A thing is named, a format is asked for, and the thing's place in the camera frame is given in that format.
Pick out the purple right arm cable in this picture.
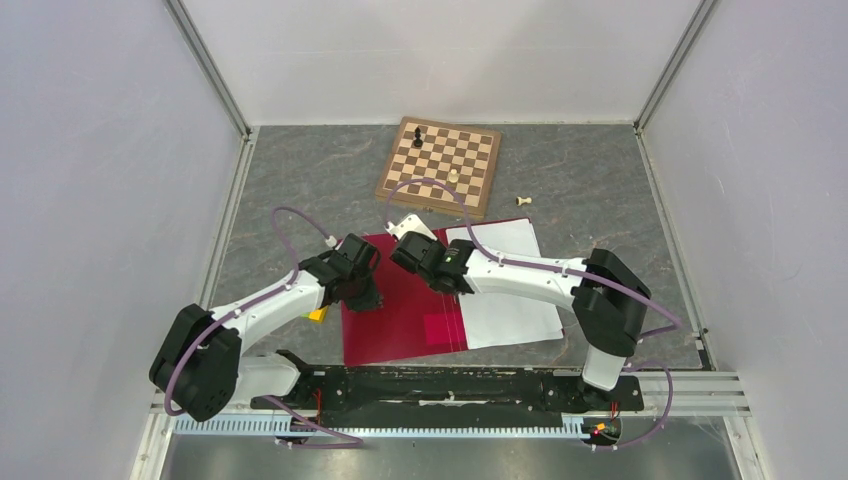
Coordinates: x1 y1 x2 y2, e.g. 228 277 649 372
382 177 684 452

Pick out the red file folder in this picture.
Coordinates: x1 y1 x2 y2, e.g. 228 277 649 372
342 233 470 366

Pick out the white printed paper stack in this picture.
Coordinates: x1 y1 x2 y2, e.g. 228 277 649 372
458 218 563 350

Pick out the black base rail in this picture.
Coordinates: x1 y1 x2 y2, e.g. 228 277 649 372
281 365 645 429

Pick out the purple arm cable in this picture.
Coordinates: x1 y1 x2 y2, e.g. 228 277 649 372
163 206 366 450
382 177 684 452

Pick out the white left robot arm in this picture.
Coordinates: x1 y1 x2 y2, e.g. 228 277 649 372
149 234 382 422

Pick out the wooden chessboard box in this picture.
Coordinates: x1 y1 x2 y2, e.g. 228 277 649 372
375 116 502 219

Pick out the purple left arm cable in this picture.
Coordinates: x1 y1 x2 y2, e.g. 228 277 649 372
163 206 366 450

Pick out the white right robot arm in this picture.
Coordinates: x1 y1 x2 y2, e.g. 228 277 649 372
390 231 652 408

